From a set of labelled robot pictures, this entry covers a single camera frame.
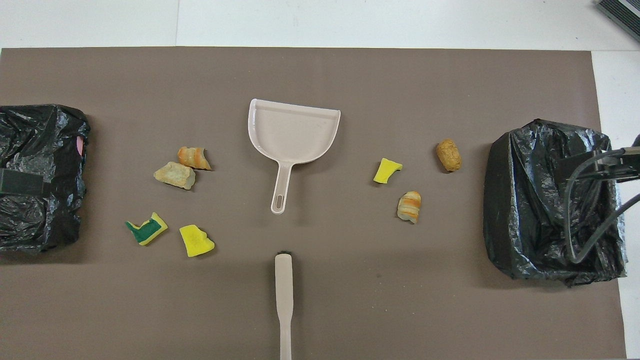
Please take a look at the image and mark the green and yellow sponge piece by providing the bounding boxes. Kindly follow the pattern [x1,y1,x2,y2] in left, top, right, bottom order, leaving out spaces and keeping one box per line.
[125,212,169,247]

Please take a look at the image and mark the orange striped croissant piece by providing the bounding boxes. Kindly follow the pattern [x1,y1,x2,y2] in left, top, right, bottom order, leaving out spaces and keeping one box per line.
[177,146,212,171]

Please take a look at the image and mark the large yellow sponge piece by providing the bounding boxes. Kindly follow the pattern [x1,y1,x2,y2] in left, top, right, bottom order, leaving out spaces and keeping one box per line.
[179,224,216,258]

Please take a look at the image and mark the small yellow sponge piece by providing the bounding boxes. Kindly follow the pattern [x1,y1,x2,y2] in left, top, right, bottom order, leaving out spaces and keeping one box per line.
[373,157,404,185]

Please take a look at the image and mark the beige plastic dustpan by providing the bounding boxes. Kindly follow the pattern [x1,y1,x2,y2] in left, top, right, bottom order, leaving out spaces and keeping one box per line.
[247,98,342,215]

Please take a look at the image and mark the beige brush with black bristles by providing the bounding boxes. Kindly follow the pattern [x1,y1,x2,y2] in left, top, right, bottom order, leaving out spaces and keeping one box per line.
[274,248,294,360]

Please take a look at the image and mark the black bag-lined bin pink spot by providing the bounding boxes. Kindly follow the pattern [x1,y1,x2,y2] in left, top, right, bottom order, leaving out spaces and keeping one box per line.
[0,104,91,253]

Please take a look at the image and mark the dark grey ribbed device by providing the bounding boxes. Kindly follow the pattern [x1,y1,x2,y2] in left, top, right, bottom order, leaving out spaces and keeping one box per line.
[595,0,640,43]

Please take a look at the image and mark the whole striped croissant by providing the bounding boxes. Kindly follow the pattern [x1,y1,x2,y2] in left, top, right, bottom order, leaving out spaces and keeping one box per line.
[397,190,422,224]

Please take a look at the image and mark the brown table mat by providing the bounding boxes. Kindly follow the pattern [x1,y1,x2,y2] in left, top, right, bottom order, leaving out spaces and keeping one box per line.
[0,47,627,360]

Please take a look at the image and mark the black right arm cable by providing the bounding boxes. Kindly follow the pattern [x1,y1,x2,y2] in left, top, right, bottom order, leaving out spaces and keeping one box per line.
[564,148,640,264]

